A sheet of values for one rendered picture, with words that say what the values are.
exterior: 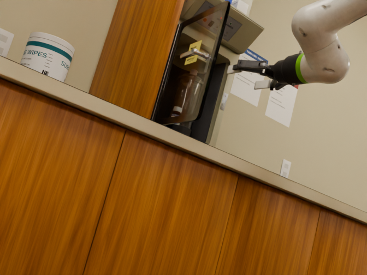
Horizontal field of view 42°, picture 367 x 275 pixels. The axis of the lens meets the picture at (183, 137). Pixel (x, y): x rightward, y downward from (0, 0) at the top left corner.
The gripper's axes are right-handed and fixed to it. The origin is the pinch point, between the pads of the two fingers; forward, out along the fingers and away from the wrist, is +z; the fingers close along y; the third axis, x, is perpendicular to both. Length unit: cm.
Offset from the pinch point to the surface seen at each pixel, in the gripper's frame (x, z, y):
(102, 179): 48, -4, 43
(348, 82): -65, 65, -143
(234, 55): -17.1, 22.7, -11.6
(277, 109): -24, 65, -86
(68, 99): 32, -7, 60
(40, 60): 22, 9, 65
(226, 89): -3.0, 22.8, -12.4
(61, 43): 15, 8, 61
